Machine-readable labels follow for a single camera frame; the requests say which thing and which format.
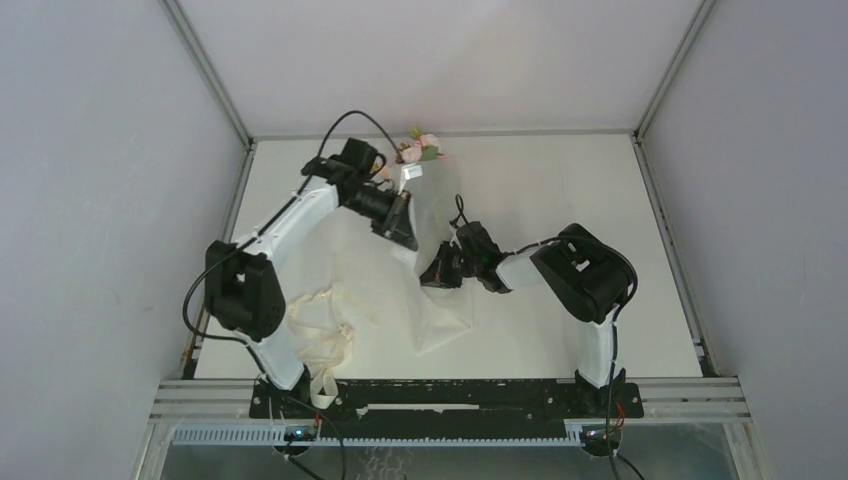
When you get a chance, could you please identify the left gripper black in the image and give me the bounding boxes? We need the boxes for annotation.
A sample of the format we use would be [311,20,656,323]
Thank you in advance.
[342,184,417,250]

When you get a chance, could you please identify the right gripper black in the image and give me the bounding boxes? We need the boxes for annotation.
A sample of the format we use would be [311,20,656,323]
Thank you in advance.
[418,240,482,288]

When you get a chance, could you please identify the translucent white wrapping paper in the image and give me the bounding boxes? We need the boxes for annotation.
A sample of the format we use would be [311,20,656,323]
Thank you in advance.
[280,158,473,355]

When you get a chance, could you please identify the pink fake rose stem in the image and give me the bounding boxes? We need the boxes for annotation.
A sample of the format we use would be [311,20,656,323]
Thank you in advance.
[395,144,424,164]
[409,128,445,162]

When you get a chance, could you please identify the cream printed ribbon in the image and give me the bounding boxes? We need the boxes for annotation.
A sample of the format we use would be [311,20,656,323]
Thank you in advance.
[286,289,355,409]

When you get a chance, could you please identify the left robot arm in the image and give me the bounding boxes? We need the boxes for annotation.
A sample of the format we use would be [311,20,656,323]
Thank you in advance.
[189,138,419,417]

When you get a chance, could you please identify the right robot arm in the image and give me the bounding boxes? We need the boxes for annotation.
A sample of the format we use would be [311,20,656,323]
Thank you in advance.
[419,221,638,416]

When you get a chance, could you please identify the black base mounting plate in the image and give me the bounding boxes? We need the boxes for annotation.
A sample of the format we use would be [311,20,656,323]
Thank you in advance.
[248,379,645,438]

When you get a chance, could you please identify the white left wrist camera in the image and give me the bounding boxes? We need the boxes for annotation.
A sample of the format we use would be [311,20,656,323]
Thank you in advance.
[399,163,424,195]

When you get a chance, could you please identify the white slotted cable duct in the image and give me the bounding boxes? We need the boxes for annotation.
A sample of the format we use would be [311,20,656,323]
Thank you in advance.
[171,423,602,447]

